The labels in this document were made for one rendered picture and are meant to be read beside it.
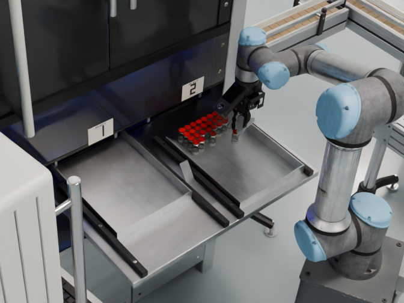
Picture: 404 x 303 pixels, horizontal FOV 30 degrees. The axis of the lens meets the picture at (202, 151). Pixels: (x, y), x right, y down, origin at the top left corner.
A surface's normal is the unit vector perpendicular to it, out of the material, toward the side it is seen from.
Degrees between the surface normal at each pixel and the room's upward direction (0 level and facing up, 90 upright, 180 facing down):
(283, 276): 0
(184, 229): 0
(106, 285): 90
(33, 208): 90
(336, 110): 82
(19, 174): 0
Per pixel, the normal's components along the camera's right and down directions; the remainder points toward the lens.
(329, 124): -0.88, 0.15
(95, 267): 0.65, 0.55
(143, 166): 0.07, -0.73
